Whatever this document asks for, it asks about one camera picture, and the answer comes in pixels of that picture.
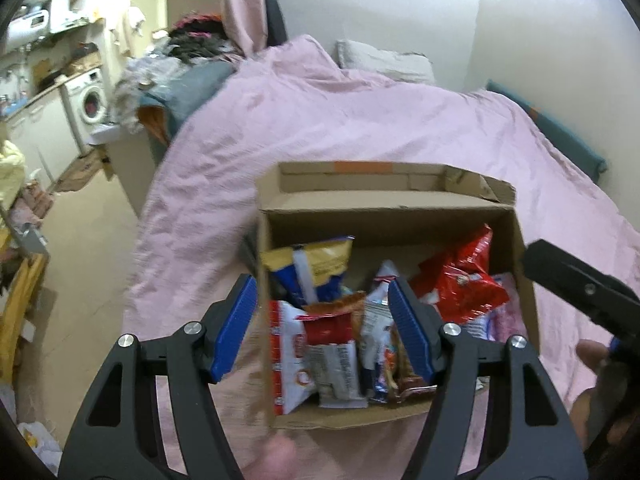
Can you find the blue yellow snack bag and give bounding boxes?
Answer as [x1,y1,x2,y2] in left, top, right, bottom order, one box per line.
[260,236,357,286]

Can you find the teal cushion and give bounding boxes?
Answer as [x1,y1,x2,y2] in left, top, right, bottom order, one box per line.
[486,79,608,183]

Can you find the white cylindrical canister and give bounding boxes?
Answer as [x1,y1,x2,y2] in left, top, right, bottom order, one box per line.
[49,0,72,33]

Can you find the dark clothes pile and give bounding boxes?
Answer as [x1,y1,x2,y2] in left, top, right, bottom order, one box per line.
[167,10,236,63]

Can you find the grey metal bracket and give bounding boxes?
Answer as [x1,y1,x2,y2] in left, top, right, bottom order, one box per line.
[0,205,51,256]

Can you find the beige hanging towel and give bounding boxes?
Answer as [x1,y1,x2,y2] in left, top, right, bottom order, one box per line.
[110,7,146,56]

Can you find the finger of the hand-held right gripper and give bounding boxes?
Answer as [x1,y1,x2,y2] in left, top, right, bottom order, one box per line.
[521,239,640,346]

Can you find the white crumpled clothes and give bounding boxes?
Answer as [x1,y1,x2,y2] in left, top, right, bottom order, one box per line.
[114,55,176,133]

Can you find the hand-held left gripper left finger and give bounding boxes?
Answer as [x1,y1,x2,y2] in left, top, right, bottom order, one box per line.
[59,274,258,480]

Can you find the patterned floor rug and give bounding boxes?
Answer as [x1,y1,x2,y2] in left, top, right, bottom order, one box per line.
[55,152,108,193]

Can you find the small brown cardboard box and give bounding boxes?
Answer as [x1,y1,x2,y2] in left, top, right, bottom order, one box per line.
[60,50,101,78]

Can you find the brown white snack packet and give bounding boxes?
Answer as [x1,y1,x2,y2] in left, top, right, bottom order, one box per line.
[382,340,441,405]

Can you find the white washing machine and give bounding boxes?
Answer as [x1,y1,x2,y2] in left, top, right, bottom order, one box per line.
[60,67,112,153]

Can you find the white red circle packet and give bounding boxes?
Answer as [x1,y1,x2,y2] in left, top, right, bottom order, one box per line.
[269,300,321,416]

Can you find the person's right hand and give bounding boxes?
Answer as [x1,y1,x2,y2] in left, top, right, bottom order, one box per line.
[570,339,615,441]

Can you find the white kitchen base cabinets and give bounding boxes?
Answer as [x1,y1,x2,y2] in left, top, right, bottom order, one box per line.
[5,92,78,186]

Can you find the yellow white plastic bag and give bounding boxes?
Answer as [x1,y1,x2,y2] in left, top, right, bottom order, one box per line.
[17,420,63,466]

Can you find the red white snack bag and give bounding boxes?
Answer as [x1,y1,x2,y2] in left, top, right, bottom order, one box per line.
[301,305,370,409]

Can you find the pink duvet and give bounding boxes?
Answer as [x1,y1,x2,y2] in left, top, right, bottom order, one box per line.
[122,35,640,480]

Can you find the pale yellow quilt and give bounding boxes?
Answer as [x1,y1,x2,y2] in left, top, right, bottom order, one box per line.
[0,140,26,211]

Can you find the white water heater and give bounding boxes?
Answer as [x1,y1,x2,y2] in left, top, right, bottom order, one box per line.
[6,10,51,48]

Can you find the yellow wooden rack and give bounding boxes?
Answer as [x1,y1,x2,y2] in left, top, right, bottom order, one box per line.
[0,252,51,381]

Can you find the grey white pillow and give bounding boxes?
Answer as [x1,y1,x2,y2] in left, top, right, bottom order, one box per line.
[335,39,435,85]

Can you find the blue white snack packet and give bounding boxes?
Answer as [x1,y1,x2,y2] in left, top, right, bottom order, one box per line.
[359,285,401,403]

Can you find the pink curtain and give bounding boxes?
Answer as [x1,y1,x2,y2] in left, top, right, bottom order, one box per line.
[220,0,266,58]

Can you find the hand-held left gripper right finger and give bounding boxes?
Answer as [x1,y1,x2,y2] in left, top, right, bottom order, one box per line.
[387,277,590,480]

